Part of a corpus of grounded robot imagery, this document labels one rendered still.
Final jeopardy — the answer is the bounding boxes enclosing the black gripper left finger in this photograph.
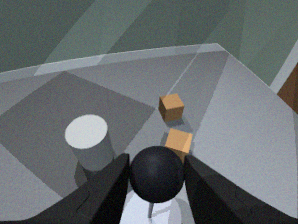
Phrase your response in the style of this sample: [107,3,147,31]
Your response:
[0,153,129,224]

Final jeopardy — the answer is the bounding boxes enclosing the brown cube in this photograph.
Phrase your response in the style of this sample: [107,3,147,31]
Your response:
[158,93,185,121]
[165,128,193,163]

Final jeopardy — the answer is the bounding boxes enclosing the glass french press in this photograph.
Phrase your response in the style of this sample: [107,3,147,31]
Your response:
[120,147,185,224]

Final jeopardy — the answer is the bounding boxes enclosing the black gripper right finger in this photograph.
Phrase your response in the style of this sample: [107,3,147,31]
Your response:
[182,155,298,224]

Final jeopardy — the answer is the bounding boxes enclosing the white cylinder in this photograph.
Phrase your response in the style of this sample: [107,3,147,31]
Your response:
[65,115,113,172]

